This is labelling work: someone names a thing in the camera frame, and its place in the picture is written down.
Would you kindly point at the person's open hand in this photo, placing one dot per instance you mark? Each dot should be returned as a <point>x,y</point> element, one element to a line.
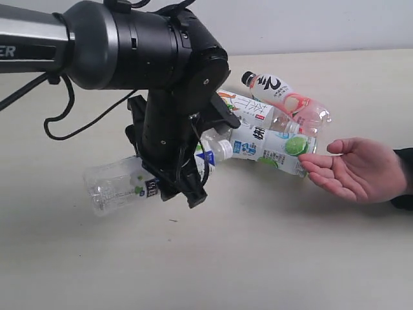
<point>357,169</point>

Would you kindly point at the lime drink bottle white label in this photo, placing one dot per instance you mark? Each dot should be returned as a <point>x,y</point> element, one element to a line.
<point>275,149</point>

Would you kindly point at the oolong tea bottle white label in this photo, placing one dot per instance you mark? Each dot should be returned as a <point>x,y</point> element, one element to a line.
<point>118,184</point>

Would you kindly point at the peach drink bottle black cap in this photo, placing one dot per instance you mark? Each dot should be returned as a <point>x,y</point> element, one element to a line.
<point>308,113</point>

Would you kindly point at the fruit tea bottle white label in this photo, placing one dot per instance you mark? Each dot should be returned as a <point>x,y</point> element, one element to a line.
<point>259,114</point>

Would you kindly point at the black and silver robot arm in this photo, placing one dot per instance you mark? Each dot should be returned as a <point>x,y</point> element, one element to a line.
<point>91,44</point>

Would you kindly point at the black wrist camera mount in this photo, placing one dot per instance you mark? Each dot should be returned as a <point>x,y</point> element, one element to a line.
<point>217,114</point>

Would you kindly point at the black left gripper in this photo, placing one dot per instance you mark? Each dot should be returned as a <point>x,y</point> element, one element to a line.
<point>167,124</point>

